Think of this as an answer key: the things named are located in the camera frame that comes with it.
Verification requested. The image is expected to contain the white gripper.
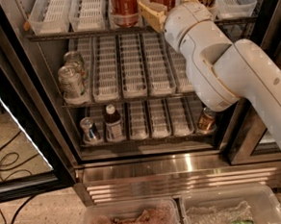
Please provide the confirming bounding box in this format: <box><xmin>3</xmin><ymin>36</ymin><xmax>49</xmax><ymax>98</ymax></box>
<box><xmin>137</xmin><ymin>0</ymin><xmax>217</xmax><ymax>52</ymax></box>

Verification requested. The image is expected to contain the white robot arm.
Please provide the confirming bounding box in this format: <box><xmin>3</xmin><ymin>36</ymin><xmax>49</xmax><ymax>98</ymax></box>
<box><xmin>137</xmin><ymin>0</ymin><xmax>281</xmax><ymax>149</ymax></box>

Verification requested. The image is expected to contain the stainless steel fridge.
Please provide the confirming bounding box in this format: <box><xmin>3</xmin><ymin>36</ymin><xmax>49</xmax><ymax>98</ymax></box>
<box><xmin>0</xmin><ymin>0</ymin><xmax>281</xmax><ymax>205</ymax></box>

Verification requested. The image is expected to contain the rear silver can middle shelf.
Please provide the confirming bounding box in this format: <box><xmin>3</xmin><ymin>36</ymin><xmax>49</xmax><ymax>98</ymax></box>
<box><xmin>64</xmin><ymin>50</ymin><xmax>88</xmax><ymax>83</ymax></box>

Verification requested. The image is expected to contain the orange can bottom shelf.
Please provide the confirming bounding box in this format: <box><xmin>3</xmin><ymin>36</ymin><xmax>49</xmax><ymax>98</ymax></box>
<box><xmin>197</xmin><ymin>108</ymin><xmax>217</xmax><ymax>134</ymax></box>

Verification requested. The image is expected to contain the front silver can middle shelf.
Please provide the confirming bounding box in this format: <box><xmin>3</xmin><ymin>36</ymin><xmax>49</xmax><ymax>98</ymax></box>
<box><xmin>58</xmin><ymin>65</ymin><xmax>86</xmax><ymax>99</ymax></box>

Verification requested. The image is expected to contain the blue silver can bottom shelf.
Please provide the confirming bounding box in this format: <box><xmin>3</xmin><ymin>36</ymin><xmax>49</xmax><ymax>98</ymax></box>
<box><xmin>80</xmin><ymin>117</ymin><xmax>101</xmax><ymax>143</ymax></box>

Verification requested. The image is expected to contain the open glass fridge door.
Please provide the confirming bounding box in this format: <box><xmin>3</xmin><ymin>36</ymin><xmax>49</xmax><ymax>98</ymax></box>
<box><xmin>0</xmin><ymin>34</ymin><xmax>75</xmax><ymax>204</ymax></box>

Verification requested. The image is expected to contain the brown bottle white cap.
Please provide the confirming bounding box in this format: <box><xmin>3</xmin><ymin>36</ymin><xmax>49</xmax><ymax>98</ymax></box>
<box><xmin>104</xmin><ymin>105</ymin><xmax>123</xmax><ymax>141</ymax></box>

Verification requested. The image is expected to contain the right clear plastic bin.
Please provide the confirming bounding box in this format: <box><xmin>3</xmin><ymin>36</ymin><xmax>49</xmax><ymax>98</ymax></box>
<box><xmin>179</xmin><ymin>184</ymin><xmax>281</xmax><ymax>224</ymax></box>

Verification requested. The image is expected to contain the clear plastic bin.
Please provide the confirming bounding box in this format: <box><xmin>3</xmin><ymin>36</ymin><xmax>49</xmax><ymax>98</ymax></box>
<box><xmin>179</xmin><ymin>184</ymin><xmax>281</xmax><ymax>224</ymax></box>
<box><xmin>81</xmin><ymin>198</ymin><xmax>180</xmax><ymax>224</ymax></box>

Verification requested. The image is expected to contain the left clear plastic bin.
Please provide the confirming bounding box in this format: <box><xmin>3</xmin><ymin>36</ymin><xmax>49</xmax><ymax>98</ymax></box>
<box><xmin>81</xmin><ymin>198</ymin><xmax>180</xmax><ymax>224</ymax></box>

